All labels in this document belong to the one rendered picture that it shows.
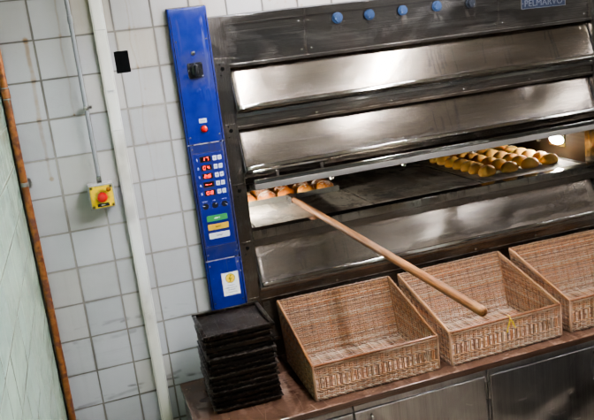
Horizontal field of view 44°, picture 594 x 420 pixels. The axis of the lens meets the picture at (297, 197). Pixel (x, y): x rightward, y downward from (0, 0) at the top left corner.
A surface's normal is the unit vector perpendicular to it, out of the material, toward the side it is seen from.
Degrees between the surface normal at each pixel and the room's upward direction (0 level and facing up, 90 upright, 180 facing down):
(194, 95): 90
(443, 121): 70
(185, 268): 90
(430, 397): 91
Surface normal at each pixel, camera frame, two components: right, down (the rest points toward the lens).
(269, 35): 0.30, 0.18
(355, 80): 0.25, -0.17
